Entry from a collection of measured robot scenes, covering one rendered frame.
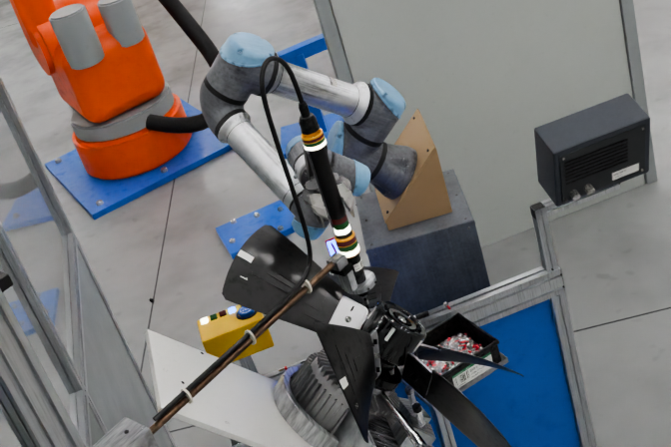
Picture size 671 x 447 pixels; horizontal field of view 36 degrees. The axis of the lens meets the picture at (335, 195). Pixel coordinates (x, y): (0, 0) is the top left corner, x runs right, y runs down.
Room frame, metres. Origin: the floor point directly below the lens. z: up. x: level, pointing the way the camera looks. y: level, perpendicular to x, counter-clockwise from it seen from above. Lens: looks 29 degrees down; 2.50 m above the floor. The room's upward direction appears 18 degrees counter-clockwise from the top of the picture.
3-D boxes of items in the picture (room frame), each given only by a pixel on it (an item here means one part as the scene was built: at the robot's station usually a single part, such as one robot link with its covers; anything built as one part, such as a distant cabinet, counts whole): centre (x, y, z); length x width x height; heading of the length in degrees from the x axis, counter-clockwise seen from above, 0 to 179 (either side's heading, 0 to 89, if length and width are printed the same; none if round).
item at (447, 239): (2.49, -0.19, 0.50); 0.30 x 0.30 x 1.00; 86
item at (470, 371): (2.01, -0.14, 0.85); 0.22 x 0.17 x 0.07; 112
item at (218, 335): (2.13, 0.34, 1.02); 0.16 x 0.10 x 0.11; 96
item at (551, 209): (2.23, -0.58, 1.04); 0.24 x 0.03 x 0.03; 96
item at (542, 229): (2.22, -0.48, 0.96); 0.03 x 0.03 x 0.20; 6
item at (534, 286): (2.17, -0.05, 0.82); 0.90 x 0.04 x 0.08; 96
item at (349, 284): (1.79, 0.01, 1.32); 0.09 x 0.07 x 0.10; 131
